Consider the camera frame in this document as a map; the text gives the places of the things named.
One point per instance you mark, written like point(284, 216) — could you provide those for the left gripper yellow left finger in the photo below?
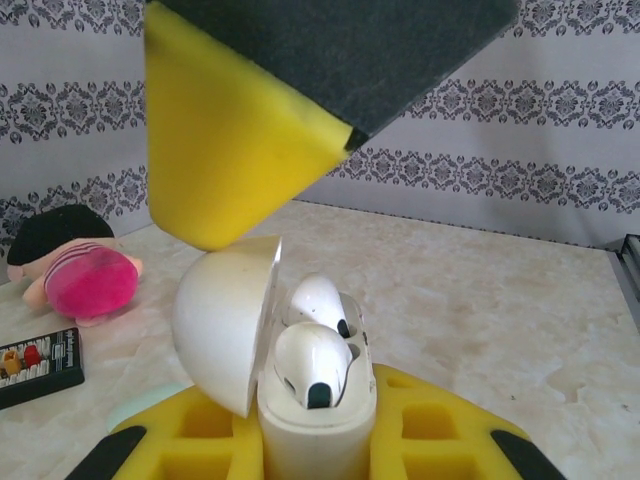
point(165, 450)

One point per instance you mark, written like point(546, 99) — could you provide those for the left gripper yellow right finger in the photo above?
point(450, 440)

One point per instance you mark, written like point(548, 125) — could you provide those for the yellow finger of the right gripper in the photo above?
point(230, 150)

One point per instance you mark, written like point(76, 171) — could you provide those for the white earbud charging case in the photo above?
point(220, 320)

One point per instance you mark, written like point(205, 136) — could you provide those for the black connector board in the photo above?
point(40, 360)

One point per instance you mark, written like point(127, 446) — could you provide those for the plush doll with pink pants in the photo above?
point(90, 280)

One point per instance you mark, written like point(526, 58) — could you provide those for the aluminium side rail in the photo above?
point(627, 265)

